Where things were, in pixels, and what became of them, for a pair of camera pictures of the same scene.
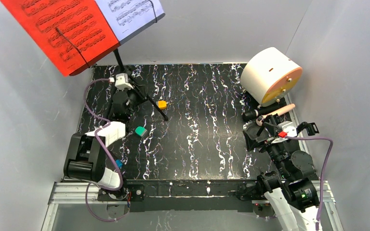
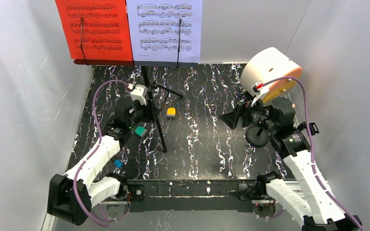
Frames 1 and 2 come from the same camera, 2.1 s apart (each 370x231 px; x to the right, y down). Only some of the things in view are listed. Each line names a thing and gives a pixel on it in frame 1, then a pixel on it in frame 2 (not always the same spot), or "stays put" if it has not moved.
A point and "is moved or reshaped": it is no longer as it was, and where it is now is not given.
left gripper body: x=129 y=96 -> x=151 y=108
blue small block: x=119 y=163 stays put
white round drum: x=269 y=77 stays put
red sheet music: x=73 y=33 is moved or reshaped
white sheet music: x=125 y=16 -> x=154 y=26
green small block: x=140 y=131 stays put
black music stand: x=130 y=78 -> x=151 y=88
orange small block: x=162 y=104 -> x=171 y=112
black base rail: x=182 y=196 stays put
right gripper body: x=259 y=131 -> x=243 y=115
